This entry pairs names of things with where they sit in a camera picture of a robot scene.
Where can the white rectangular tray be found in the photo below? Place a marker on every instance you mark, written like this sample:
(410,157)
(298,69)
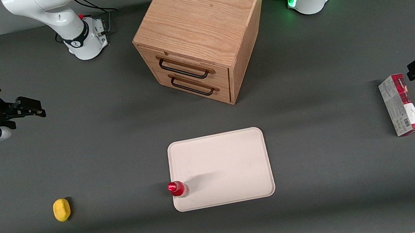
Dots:
(224,164)

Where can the wooden drawer cabinet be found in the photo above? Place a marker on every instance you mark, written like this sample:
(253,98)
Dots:
(199,7)

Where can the yellow lemon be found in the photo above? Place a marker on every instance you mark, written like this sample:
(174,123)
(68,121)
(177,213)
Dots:
(62,210)

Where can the grey and red carton box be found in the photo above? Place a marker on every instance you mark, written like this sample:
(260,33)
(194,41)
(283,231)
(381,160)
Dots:
(400,108)

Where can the red coke bottle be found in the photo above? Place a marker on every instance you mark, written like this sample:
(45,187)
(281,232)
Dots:
(176,188)

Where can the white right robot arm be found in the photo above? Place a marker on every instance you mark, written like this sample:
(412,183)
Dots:
(77,39)

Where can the wooden drawer front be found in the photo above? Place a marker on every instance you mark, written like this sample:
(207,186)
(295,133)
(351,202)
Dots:
(190,94)
(188,58)

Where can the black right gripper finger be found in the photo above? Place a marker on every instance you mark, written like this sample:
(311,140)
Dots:
(35,114)
(29,101)

